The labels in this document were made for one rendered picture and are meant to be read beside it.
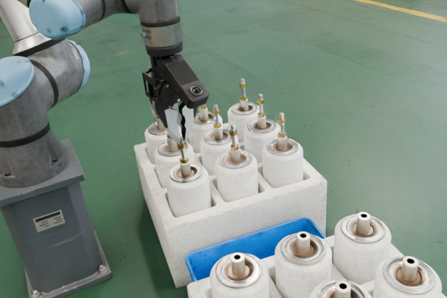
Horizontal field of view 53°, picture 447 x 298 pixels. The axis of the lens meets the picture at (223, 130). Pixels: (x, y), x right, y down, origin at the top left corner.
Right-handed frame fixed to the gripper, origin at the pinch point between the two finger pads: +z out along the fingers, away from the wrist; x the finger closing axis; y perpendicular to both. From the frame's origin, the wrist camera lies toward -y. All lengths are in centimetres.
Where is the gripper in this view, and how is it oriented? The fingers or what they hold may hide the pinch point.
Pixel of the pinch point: (182, 138)
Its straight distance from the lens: 95.7
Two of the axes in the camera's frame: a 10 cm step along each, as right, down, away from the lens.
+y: -5.6, -3.5, 7.5
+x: -8.2, 3.3, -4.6
